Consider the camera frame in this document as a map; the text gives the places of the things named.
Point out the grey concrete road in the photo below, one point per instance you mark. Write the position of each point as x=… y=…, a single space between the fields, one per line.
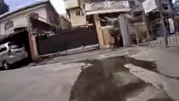
x=33 y=94

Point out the cream two-storey house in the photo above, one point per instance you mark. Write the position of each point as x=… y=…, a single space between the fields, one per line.
x=22 y=20

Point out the silver parked car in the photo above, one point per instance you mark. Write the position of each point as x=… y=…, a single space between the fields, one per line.
x=5 y=55

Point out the dark sliding gate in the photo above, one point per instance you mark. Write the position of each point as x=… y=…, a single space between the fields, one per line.
x=66 y=40

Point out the beige multi-storey building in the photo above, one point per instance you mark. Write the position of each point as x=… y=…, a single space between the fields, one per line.
x=101 y=7

